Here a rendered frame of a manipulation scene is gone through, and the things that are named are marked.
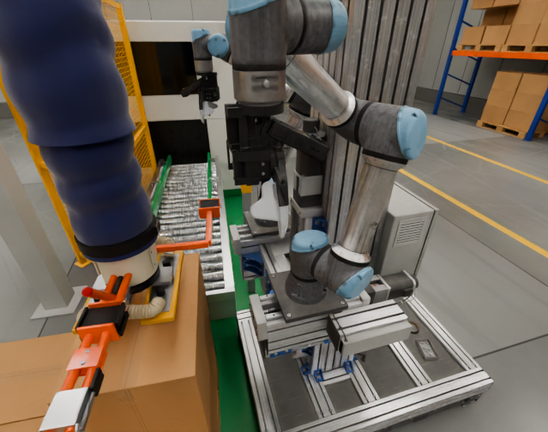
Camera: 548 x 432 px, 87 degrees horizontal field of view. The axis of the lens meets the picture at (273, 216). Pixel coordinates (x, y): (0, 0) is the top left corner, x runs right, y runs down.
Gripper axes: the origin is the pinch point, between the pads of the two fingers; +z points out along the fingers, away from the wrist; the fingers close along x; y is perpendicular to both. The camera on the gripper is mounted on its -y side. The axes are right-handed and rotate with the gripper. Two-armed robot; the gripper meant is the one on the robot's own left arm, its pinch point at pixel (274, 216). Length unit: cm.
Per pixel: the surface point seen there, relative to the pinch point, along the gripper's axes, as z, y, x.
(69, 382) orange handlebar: 33, 44, 0
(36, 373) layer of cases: 98, 93, -55
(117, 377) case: 58, 44, -15
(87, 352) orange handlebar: 32, 42, -6
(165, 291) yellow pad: 44, 28, -33
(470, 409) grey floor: 152, -119, -7
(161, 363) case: 58, 31, -16
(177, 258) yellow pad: 44, 24, -50
